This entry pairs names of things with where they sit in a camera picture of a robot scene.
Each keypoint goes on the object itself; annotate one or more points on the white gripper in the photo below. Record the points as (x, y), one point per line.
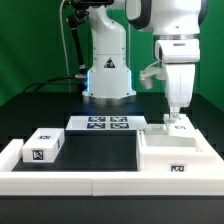
(179, 86)

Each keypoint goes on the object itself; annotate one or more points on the white cabinet door panel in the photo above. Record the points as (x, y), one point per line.
(179, 126)

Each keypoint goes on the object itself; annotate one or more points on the white cabinet body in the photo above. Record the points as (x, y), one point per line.
(164, 153)

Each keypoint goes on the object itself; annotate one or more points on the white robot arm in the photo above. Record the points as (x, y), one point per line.
(175, 25)

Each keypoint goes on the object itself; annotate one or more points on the white cabinet top box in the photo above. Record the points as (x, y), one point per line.
(43, 146)

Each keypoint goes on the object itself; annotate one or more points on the white U-shaped obstacle fence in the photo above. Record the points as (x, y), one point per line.
(100, 183)

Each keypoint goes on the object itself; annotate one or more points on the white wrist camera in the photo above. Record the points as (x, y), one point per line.
(153, 70)

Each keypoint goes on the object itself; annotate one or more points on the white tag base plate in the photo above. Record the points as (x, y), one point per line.
(107, 123)

